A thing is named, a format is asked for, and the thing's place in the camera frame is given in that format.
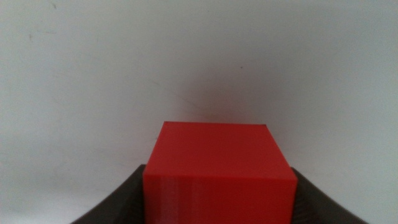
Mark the red cube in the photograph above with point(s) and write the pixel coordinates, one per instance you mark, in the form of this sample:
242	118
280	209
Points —
217	174

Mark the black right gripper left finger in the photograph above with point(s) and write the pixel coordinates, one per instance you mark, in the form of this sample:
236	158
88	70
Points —
124	208

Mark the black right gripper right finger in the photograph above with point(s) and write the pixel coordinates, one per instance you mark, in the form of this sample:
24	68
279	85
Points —
314	208

